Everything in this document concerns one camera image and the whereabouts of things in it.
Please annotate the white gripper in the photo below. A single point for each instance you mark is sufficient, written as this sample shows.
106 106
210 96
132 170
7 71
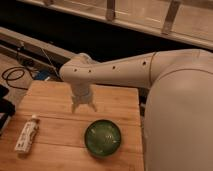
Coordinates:
82 94

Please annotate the white plastic bottle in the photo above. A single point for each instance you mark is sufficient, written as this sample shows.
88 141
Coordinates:
27 135

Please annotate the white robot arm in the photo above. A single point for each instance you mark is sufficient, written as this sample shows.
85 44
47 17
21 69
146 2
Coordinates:
178 123

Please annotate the green ceramic bowl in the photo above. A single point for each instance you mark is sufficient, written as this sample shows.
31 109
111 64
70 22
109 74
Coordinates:
102 138

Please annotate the blue object on floor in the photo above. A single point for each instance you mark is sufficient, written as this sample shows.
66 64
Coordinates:
42 75

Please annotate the black object at left edge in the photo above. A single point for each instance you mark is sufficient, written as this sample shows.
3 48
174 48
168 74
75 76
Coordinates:
7 108

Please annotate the grey baseboard rail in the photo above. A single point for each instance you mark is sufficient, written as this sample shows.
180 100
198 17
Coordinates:
55 55

